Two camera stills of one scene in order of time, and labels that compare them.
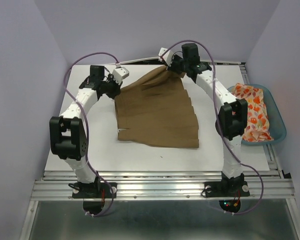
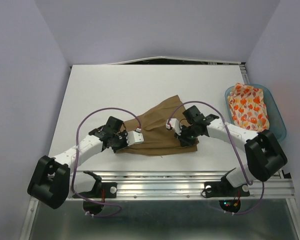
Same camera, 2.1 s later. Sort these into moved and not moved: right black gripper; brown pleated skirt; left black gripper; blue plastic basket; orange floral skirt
Moved: left black gripper; right black gripper; brown pleated skirt
Not moved: blue plastic basket; orange floral skirt
